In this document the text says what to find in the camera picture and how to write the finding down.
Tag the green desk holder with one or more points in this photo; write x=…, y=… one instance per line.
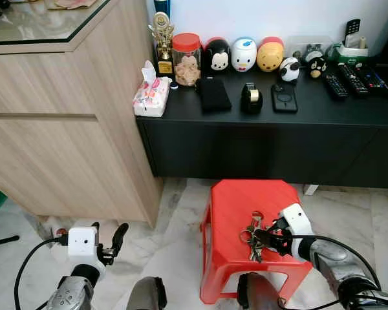
x=355, y=55

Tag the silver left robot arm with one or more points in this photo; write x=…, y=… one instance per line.
x=71, y=297

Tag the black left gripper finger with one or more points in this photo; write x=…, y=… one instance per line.
x=95, y=227
x=120, y=236

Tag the pink cloth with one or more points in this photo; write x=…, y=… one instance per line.
x=71, y=4

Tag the light wood cabinet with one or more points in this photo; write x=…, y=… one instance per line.
x=58, y=148

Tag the black tv console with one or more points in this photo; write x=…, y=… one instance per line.
x=258, y=145

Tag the small panda figure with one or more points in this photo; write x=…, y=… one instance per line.
x=289, y=69

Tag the white red floor plug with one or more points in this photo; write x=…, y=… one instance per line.
x=60, y=231

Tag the black tape dispenser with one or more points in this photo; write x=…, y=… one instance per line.
x=251, y=100

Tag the yellow bear plush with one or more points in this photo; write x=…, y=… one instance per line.
x=270, y=57

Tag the black rod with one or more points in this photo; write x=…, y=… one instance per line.
x=3, y=241

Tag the white duck plush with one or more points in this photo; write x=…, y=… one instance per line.
x=244, y=55

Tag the pink white tissue pack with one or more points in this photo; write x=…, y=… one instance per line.
x=150, y=97

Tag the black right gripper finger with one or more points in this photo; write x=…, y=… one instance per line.
x=271, y=229
x=264, y=243

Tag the long black remote control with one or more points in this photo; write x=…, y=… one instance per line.
x=354, y=80

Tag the red plastic stool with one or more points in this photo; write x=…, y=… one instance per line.
x=246, y=200

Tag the short black remote control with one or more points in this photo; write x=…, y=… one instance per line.
x=336, y=86

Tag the black remote coloured buttons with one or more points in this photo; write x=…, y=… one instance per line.
x=372, y=76

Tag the black remote white buttons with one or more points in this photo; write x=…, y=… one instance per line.
x=352, y=29

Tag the red lid snack jar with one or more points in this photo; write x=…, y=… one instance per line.
x=186, y=64

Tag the grey totoro figure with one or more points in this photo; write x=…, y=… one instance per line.
x=313, y=51

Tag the black mouse plush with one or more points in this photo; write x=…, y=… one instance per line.
x=216, y=57

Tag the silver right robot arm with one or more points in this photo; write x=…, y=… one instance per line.
x=333, y=255

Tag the white console foot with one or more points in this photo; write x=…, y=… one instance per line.
x=311, y=189

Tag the gold trophy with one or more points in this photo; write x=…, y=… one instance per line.
x=162, y=39

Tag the black wallet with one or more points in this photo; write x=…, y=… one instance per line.
x=215, y=94

